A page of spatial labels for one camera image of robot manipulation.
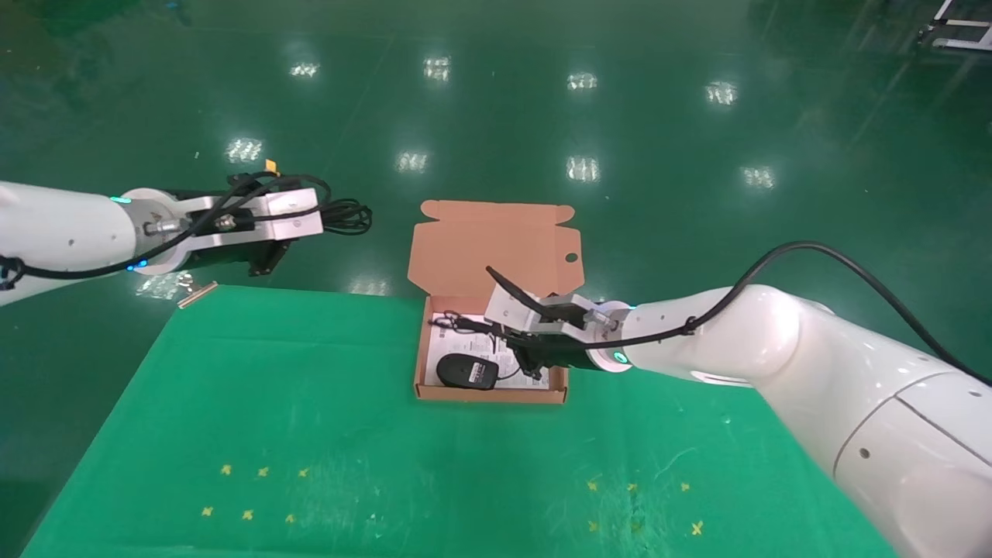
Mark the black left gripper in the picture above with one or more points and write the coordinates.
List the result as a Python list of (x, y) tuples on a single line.
[(232, 229)]

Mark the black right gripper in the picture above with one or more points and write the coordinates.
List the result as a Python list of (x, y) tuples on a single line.
[(558, 353)]

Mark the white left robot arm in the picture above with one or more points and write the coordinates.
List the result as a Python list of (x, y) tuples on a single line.
[(62, 232)]

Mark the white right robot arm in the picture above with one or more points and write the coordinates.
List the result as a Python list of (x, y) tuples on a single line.
[(775, 333)]

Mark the orange cardboard box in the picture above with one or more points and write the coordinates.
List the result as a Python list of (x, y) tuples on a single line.
[(496, 248)]

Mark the white printed paper sheet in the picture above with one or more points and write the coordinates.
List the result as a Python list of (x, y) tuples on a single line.
[(449, 342)]

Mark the metal binder clip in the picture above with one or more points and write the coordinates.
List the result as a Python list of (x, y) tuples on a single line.
[(198, 294)]

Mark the green table mat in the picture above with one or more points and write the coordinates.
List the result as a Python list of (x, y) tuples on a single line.
[(349, 465)]

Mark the grey right wrist camera housing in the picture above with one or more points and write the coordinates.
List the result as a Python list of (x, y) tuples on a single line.
[(508, 306)]

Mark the white metal cart frame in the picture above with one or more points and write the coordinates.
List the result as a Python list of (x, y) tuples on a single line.
[(961, 43)]

